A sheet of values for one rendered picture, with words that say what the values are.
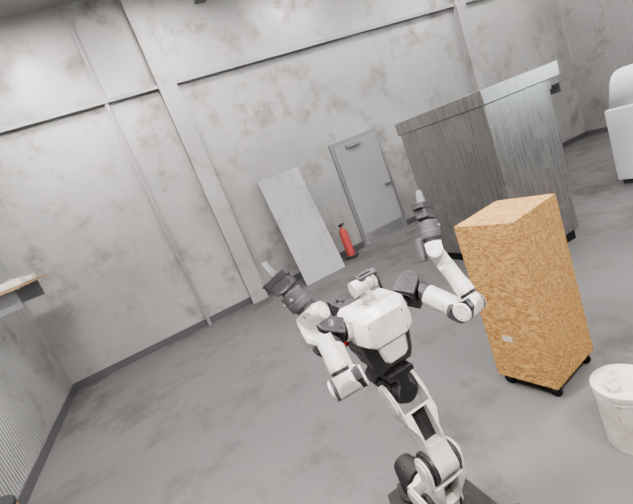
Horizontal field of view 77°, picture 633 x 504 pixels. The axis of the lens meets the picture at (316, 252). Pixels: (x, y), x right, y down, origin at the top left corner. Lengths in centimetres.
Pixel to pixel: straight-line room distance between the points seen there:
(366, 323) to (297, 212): 582
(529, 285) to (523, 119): 275
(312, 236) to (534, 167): 385
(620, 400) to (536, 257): 85
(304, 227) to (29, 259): 436
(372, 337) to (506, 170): 350
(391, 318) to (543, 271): 141
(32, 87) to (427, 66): 733
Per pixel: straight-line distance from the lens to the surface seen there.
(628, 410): 263
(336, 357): 139
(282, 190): 737
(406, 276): 178
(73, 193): 733
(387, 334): 166
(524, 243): 267
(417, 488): 236
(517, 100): 509
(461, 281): 164
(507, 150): 488
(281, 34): 837
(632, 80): 734
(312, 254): 724
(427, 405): 188
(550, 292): 292
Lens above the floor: 198
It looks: 12 degrees down
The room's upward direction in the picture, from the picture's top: 21 degrees counter-clockwise
